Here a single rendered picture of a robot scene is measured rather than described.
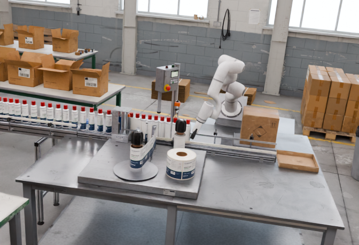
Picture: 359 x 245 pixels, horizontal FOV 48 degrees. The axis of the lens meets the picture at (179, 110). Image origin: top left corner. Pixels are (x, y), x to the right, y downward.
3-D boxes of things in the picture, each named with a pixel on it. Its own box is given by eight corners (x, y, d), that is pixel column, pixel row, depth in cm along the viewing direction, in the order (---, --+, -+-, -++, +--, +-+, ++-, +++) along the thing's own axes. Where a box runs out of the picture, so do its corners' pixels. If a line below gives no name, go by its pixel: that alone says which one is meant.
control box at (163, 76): (154, 90, 326) (155, 67, 320) (169, 87, 338) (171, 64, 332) (163, 93, 319) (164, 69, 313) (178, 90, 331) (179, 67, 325)
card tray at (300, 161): (278, 167, 311) (279, 162, 310) (275, 153, 336) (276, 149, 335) (318, 172, 308) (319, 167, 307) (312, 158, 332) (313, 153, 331)
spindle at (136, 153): (127, 171, 274) (129, 132, 265) (131, 165, 282) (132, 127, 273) (140, 173, 273) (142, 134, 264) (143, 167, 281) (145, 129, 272)
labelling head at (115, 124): (110, 140, 323) (111, 110, 315) (115, 135, 335) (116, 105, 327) (127, 143, 321) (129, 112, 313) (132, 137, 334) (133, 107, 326)
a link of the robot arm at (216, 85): (229, 84, 324) (215, 119, 328) (211, 77, 320) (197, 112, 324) (233, 86, 315) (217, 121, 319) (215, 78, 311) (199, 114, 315)
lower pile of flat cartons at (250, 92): (217, 100, 763) (218, 89, 756) (223, 93, 812) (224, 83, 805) (251, 106, 745) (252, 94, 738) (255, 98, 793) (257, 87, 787)
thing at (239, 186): (15, 182, 265) (15, 179, 265) (94, 112, 406) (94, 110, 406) (344, 230, 240) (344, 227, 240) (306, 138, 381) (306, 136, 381)
